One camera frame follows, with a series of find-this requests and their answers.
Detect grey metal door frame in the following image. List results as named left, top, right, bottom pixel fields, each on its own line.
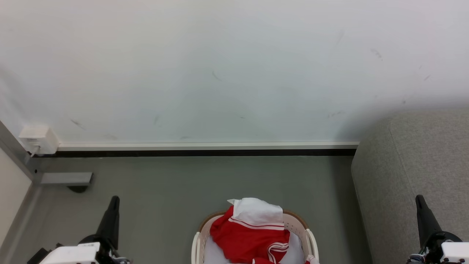
left=0, top=120, right=42, bottom=264

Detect beige door panel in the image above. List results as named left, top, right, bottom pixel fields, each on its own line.
left=0, top=147, right=33, bottom=247

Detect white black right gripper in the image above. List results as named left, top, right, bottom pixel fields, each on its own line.
left=407, top=195, right=469, bottom=264

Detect cream plastic laundry basket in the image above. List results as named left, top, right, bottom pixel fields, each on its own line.
left=191, top=209, right=320, bottom=264

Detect red garment with white stripes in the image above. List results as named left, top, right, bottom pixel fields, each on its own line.
left=210, top=197, right=320, bottom=264

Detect white and black baseboard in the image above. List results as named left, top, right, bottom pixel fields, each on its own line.
left=32, top=142, right=360, bottom=158

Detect grey fabric sofa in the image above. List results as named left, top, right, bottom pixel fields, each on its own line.
left=351, top=109, right=469, bottom=264

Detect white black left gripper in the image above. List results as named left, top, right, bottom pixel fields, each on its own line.
left=27, top=195, right=131, bottom=264

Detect white wall socket box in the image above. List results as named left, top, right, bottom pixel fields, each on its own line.
left=18, top=125, right=60, bottom=155

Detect pale blue cloth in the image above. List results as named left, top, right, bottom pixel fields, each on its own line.
left=203, top=232, right=306, bottom=264

